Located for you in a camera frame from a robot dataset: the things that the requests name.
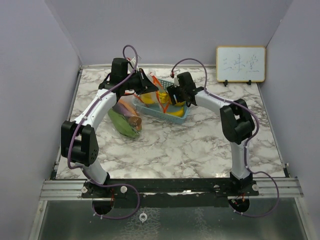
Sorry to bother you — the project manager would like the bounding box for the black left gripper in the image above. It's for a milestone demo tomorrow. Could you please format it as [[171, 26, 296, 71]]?
[[122, 68, 159, 95]]

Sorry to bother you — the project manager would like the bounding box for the clear zip bag red zipper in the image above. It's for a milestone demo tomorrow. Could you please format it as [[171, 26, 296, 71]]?
[[134, 70, 171, 114]]

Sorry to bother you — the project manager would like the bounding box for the yellow banana bunch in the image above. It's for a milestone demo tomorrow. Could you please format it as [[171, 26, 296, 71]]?
[[139, 91, 173, 106]]

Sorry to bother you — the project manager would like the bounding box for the single yellow banana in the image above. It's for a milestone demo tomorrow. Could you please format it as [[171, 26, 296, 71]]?
[[166, 107, 185, 118]]

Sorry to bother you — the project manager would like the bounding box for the clear zip bag orange zipper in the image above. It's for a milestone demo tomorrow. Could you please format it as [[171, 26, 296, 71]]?
[[110, 97, 142, 138]]

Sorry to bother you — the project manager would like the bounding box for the orange papaya slice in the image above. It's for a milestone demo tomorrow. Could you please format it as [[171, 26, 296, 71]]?
[[118, 99, 139, 116]]

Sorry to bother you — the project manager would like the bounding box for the dark purple eggplant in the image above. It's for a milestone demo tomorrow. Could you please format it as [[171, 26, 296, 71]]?
[[112, 102, 139, 118]]

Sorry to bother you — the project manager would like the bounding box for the brown kiwi fruit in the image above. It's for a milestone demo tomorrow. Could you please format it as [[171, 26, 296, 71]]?
[[127, 116, 142, 128]]

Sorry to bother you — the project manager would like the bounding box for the green leaf vegetable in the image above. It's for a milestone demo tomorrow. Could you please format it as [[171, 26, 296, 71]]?
[[107, 109, 140, 138]]

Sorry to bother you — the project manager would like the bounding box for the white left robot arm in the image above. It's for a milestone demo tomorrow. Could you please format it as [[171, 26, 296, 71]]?
[[60, 57, 158, 198]]

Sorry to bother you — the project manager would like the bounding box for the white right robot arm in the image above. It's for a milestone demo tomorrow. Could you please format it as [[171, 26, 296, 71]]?
[[167, 72, 255, 196]]

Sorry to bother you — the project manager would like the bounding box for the light blue plastic basket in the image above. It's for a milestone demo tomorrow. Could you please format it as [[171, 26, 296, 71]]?
[[133, 75, 188, 124]]

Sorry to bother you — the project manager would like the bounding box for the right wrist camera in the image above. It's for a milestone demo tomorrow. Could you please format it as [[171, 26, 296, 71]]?
[[173, 75, 180, 88]]

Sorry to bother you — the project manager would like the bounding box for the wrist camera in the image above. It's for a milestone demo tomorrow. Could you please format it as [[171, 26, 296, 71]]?
[[127, 56, 141, 67], [173, 75, 180, 88]]

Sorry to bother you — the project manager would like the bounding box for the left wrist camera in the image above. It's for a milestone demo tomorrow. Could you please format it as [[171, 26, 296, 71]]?
[[127, 56, 141, 67]]

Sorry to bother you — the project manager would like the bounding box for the small whiteboard wooden frame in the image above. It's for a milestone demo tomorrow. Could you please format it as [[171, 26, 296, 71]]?
[[216, 45, 266, 84]]

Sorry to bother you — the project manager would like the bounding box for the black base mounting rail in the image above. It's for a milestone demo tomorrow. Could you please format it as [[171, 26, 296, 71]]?
[[81, 178, 259, 209]]

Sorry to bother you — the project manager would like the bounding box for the aluminium front frame rail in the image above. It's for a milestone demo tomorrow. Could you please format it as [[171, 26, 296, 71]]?
[[40, 177, 304, 201]]

